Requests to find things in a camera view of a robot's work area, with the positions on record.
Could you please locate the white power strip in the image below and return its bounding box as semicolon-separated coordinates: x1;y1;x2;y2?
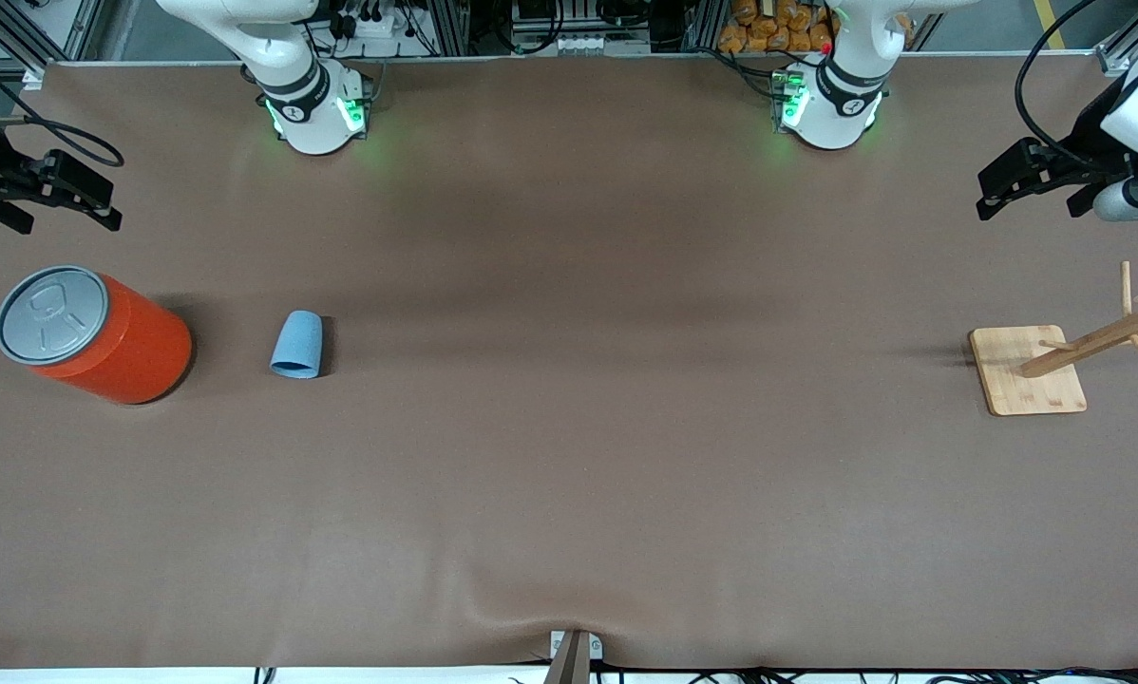
339;8;409;40

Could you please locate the brown table mat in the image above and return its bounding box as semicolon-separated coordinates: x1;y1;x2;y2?
0;52;1138;672

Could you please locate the large orange can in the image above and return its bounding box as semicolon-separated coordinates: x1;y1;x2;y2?
0;264;194;407

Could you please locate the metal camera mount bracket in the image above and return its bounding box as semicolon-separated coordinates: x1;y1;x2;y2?
545;629;605;684

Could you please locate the wooden cup rack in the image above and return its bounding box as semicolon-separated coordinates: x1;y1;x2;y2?
968;261;1138;417

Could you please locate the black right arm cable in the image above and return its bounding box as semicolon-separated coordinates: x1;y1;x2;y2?
0;46;125;169

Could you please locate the aluminium frame profile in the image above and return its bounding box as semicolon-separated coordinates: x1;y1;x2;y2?
1094;17;1138;79
0;0;87;88

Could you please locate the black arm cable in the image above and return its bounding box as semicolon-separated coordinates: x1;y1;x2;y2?
1014;0;1102;172
0;46;125;169

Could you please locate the white socket bar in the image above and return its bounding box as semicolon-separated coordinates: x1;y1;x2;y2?
550;33;652;56

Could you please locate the light blue cup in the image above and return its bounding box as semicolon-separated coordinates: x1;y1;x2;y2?
269;310;325;380

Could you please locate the orange packets pile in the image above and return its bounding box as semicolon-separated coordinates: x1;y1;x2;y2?
718;0;837;55

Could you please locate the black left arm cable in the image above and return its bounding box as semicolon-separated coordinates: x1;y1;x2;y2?
1014;0;1102;172

